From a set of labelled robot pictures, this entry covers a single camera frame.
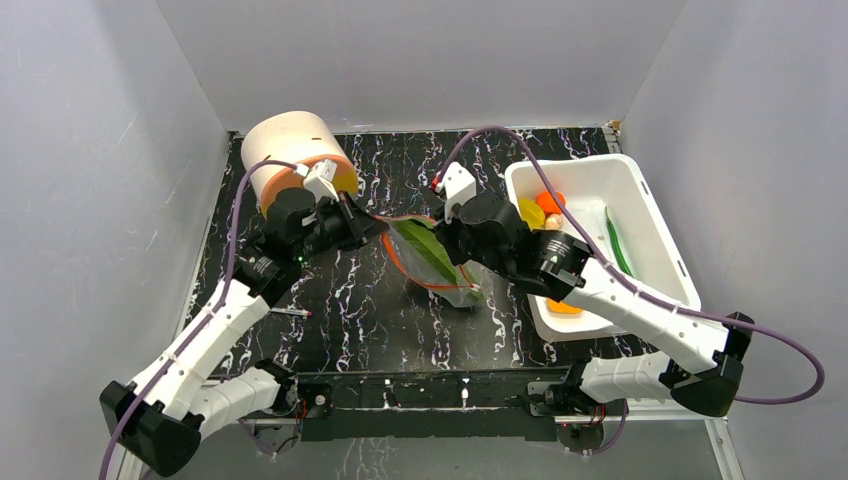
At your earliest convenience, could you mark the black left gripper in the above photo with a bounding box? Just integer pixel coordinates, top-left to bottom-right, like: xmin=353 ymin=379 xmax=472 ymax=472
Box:
xmin=295 ymin=191 xmax=390 ymax=263

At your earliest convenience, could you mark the clear zip bag orange zipper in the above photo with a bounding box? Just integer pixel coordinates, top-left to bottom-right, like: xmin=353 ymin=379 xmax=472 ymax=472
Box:
xmin=377 ymin=213 xmax=486 ymax=309

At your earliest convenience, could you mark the green leafy vegetable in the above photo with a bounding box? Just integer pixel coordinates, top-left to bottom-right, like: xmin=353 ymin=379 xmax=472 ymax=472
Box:
xmin=394 ymin=219 xmax=484 ymax=303

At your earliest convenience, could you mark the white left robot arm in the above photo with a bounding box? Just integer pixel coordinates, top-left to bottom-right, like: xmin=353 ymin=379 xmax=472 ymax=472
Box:
xmin=99 ymin=188 xmax=389 ymax=477

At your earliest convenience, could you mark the yellow star fruit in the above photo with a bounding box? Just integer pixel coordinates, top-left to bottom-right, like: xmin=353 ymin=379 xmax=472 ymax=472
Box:
xmin=518 ymin=198 xmax=547 ymax=230

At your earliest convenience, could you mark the orange tomato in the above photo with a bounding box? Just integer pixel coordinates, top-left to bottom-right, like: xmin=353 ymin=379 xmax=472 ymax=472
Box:
xmin=535 ymin=191 xmax=566 ymax=215

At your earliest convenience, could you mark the cream orange cylinder container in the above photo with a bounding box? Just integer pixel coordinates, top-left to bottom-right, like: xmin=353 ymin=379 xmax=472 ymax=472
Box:
xmin=241 ymin=111 xmax=359 ymax=217

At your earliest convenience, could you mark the yellow bell pepper lower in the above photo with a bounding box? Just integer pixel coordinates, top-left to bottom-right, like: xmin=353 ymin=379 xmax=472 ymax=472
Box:
xmin=546 ymin=299 xmax=583 ymax=315

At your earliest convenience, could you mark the small pen on table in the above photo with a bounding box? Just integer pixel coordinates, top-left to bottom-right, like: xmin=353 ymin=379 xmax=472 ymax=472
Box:
xmin=269 ymin=308 xmax=313 ymax=318

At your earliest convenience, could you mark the white plastic bin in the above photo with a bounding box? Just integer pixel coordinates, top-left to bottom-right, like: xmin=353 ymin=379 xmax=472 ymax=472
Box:
xmin=505 ymin=154 xmax=701 ymax=343

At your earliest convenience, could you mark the green chili pepper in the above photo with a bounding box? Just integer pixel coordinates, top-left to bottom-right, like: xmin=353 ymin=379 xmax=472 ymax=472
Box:
xmin=604 ymin=207 xmax=633 ymax=276

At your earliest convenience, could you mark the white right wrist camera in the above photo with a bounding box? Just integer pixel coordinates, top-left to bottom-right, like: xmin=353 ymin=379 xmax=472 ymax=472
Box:
xmin=431 ymin=162 xmax=477 ymax=224

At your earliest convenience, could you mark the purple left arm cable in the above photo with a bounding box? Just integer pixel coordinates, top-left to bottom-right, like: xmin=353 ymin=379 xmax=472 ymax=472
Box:
xmin=97 ymin=159 xmax=309 ymax=480

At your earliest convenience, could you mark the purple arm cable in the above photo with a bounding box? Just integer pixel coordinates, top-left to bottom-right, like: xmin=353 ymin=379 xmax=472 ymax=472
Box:
xmin=97 ymin=159 xmax=309 ymax=480
xmin=430 ymin=125 xmax=826 ymax=406

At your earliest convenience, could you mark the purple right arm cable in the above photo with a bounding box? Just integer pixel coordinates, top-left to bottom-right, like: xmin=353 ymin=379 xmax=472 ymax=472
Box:
xmin=430 ymin=125 xmax=826 ymax=406

